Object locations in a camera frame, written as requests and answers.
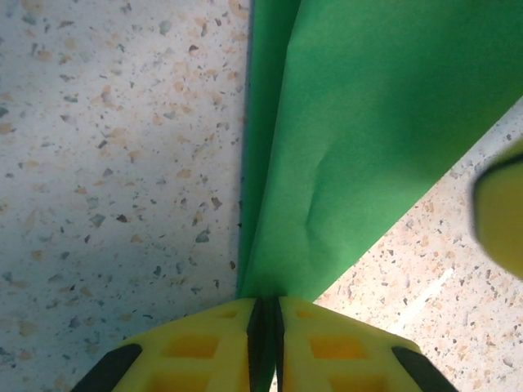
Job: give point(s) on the green paper sheet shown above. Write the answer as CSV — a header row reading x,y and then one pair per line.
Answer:
x,y
347,122

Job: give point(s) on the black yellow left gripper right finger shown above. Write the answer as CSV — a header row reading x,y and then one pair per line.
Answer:
x,y
347,355

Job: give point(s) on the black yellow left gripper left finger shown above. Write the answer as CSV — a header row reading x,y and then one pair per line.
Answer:
x,y
196,351

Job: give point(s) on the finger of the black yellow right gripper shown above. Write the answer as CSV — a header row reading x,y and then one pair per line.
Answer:
x,y
502,212

